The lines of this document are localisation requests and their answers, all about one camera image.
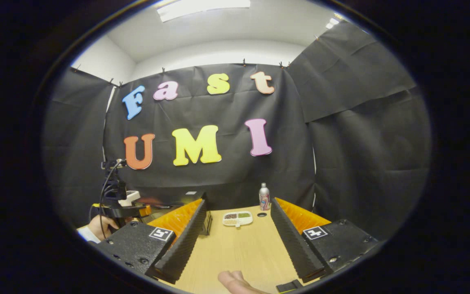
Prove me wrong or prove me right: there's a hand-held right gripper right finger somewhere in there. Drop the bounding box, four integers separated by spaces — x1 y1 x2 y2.
270 198 378 283

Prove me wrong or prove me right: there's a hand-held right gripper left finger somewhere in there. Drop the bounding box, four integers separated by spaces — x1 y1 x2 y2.
94 199 208 284

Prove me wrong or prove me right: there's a black electric oven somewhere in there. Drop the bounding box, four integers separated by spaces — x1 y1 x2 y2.
137 190 213 236

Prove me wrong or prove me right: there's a white toaster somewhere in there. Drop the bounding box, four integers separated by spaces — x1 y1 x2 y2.
119 190 141 207

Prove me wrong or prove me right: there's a silver printed bottle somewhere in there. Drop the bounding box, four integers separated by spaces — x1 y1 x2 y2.
259 183 271 211

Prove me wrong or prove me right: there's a white divided snack dish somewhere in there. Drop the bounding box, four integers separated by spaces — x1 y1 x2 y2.
223 211 253 227

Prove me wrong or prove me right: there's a long ceiling light panel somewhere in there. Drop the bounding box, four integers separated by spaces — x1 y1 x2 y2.
156 0 251 22

